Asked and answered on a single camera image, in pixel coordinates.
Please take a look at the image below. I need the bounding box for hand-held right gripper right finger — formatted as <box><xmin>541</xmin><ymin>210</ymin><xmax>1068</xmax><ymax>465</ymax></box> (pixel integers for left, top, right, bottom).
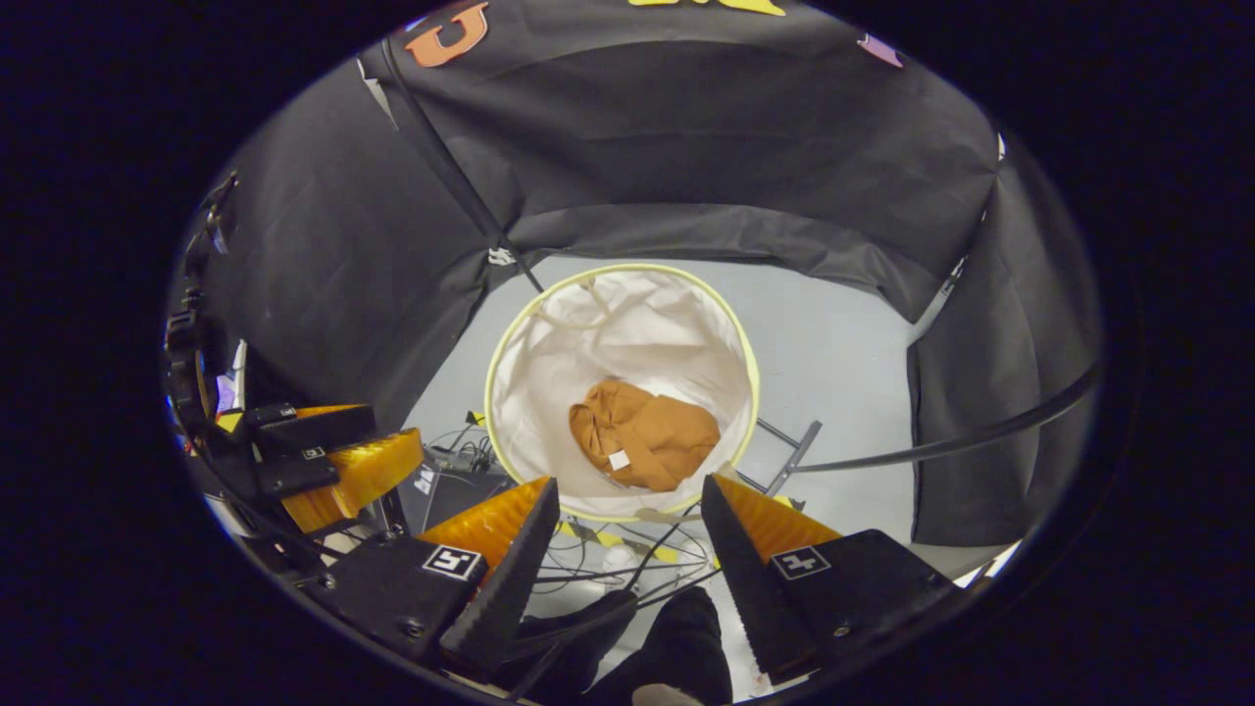
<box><xmin>700</xmin><ymin>474</ymin><xmax>957</xmax><ymax>685</ymax></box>

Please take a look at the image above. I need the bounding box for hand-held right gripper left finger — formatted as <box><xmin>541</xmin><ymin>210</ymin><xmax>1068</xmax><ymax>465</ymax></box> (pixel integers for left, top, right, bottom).
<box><xmin>304</xmin><ymin>477</ymin><xmax>562</xmax><ymax>674</ymax></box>

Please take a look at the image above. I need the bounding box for brown jacket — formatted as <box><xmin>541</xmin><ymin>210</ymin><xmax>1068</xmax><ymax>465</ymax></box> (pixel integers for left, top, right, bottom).
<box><xmin>569</xmin><ymin>378</ymin><xmax>723</xmax><ymax>493</ymax></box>

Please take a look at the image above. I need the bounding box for white laundry hamper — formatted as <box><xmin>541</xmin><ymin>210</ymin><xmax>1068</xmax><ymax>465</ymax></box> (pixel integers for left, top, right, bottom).
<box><xmin>484</xmin><ymin>263</ymin><xmax>761</xmax><ymax>523</ymax></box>

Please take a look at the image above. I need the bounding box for black clothes rack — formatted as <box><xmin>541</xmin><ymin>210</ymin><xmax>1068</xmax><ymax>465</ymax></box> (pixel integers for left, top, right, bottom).
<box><xmin>380</xmin><ymin>39</ymin><xmax>1101</xmax><ymax>499</ymax></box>

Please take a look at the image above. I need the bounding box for black box white label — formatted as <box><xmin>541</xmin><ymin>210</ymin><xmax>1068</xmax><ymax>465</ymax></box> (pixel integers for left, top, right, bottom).
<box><xmin>397</xmin><ymin>461</ymin><xmax>518</xmax><ymax>535</ymax></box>

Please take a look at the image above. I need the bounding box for yellow black striped tape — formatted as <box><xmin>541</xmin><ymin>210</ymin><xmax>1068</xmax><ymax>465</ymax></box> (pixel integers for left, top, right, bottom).
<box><xmin>554</xmin><ymin>520</ymin><xmax>682</xmax><ymax>566</ymax></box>

